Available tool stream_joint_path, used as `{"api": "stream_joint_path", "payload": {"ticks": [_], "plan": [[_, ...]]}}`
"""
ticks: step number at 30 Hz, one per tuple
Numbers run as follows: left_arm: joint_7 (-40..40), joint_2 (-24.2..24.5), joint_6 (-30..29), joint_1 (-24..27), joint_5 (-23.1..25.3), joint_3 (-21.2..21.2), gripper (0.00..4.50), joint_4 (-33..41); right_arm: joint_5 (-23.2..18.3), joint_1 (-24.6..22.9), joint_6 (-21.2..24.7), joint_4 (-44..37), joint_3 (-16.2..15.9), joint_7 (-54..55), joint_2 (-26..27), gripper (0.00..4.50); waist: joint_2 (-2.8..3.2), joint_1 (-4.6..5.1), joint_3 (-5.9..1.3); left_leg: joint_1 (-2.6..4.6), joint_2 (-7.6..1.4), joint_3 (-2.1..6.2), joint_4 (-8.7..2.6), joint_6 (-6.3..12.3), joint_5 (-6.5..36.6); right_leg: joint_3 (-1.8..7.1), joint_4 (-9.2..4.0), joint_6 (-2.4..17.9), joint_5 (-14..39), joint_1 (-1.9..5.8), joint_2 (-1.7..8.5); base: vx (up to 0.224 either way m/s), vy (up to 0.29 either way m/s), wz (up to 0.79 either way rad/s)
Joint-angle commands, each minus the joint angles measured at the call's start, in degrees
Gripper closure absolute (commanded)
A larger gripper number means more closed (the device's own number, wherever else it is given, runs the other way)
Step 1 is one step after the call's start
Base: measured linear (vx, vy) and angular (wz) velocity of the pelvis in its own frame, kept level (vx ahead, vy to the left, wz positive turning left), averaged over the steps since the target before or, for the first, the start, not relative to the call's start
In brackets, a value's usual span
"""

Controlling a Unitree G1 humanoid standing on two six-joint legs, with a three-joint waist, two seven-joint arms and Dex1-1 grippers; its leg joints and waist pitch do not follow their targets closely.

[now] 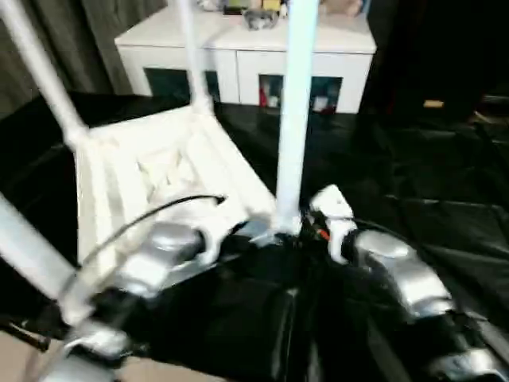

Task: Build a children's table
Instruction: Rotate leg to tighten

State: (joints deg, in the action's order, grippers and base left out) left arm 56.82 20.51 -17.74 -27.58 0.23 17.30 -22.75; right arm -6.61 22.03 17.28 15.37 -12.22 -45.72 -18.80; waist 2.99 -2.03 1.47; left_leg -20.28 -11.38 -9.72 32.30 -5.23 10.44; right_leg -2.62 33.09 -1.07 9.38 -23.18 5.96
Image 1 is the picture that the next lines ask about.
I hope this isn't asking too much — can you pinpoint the white plastic table top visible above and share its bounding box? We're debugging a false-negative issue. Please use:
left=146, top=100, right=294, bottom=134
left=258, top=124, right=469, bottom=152
left=65, top=103, right=287, bottom=325

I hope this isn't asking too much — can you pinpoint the black mat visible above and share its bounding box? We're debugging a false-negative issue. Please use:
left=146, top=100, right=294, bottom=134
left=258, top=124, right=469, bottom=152
left=0, top=91, right=509, bottom=382

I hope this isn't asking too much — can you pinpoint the red and white bottle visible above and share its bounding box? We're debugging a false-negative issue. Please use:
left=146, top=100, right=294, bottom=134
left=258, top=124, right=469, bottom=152
left=258, top=85, right=281, bottom=108

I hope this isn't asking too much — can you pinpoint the white cabinet with glass doors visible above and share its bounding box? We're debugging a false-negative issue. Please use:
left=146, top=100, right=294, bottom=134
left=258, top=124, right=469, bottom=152
left=114, top=7, right=378, bottom=115

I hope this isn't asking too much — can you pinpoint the black and white bundle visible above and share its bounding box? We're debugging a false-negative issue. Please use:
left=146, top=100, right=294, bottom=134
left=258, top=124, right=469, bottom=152
left=243, top=10, right=280, bottom=33

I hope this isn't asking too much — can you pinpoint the black tripod stand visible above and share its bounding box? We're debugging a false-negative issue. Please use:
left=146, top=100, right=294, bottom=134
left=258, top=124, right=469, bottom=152
left=0, top=318, right=49, bottom=354

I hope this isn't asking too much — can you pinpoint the grey-green curtain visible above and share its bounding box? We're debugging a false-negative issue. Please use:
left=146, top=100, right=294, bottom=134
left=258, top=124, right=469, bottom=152
left=0, top=0, right=168, bottom=120

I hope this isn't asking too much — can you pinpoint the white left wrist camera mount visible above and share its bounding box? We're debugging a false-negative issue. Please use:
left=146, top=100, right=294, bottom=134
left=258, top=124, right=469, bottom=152
left=190, top=214, right=239, bottom=267

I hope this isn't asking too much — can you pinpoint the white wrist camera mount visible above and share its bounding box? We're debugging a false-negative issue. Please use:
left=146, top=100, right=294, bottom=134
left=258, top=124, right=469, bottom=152
left=309, top=185, right=357, bottom=266
left=190, top=214, right=239, bottom=267

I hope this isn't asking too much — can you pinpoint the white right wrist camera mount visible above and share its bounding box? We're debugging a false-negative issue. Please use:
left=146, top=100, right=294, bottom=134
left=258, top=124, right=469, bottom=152
left=309, top=185, right=357, bottom=266

